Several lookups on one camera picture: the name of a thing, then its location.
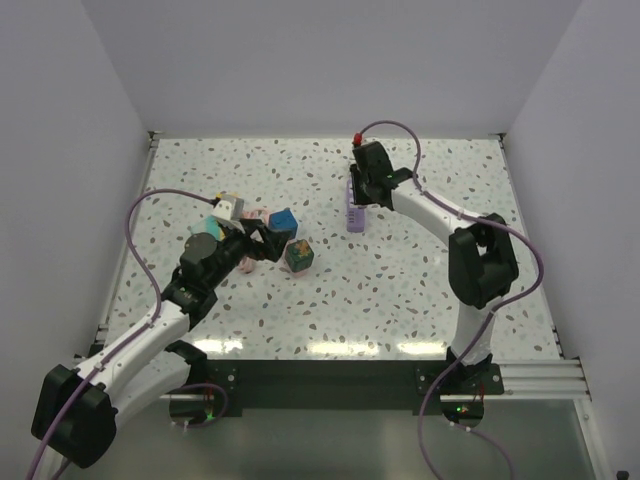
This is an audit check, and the blue cube socket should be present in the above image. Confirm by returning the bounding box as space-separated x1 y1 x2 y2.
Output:
268 208 298 242

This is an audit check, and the dark green cube socket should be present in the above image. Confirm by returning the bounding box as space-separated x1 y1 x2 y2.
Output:
284 239 314 275

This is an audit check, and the aluminium rail frame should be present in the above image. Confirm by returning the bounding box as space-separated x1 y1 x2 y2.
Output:
37 130 596 480

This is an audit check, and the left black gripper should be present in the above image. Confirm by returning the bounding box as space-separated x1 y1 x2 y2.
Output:
207 218 290 289

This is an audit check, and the pink coiled cord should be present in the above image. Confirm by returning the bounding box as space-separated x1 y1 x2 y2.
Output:
237 208 269 274

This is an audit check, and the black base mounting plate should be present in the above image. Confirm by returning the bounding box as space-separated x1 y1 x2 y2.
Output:
148 340 506 419

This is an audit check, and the purple power strip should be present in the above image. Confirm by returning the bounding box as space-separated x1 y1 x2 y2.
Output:
346 179 366 233

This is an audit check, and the teal power strip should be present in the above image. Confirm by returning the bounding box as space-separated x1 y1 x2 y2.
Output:
188 215 224 241

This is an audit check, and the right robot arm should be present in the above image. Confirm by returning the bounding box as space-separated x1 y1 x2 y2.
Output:
350 138 519 393

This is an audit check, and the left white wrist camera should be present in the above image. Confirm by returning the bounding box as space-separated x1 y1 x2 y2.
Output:
212 194 244 232

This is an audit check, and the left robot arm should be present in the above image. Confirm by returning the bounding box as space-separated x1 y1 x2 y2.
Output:
31 219 291 468

